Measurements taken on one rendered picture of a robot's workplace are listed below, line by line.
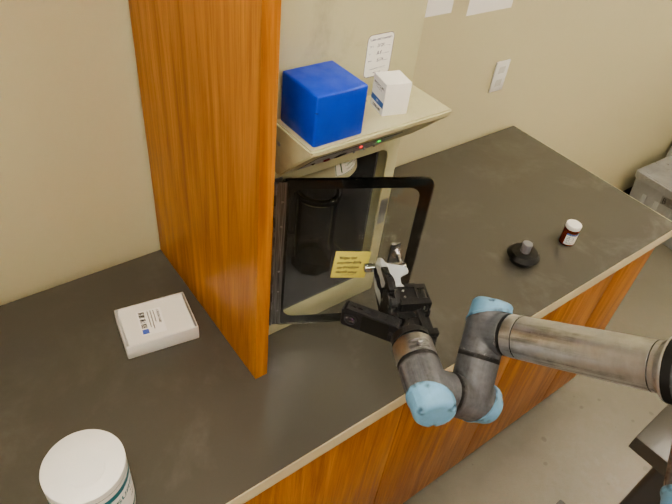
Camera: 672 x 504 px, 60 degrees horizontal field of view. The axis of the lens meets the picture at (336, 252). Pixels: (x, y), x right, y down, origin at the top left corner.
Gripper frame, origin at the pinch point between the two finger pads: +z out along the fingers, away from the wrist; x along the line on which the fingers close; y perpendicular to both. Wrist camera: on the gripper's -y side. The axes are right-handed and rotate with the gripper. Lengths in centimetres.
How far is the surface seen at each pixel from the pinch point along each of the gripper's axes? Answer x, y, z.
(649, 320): -120, 175, 77
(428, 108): 31.0, 7.3, 9.3
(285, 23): 47, -20, 6
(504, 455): -120, 73, 16
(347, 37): 42.9, -8.9, 11.4
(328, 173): 13.6, -9.0, 14.1
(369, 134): 30.9, -5.7, 0.5
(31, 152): 9, -69, 29
